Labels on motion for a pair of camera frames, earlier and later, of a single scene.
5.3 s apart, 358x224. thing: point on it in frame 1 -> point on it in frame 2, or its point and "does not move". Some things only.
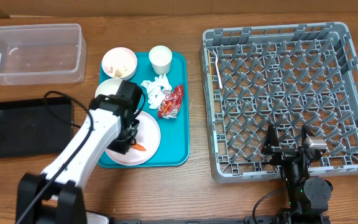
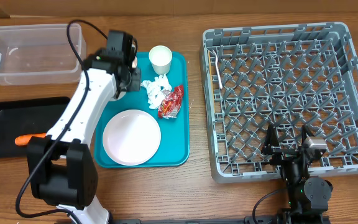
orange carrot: (138, 146) -> (24, 139)
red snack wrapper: (171, 104) does not move
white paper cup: (160, 56) does not move
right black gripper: (270, 145) does not move
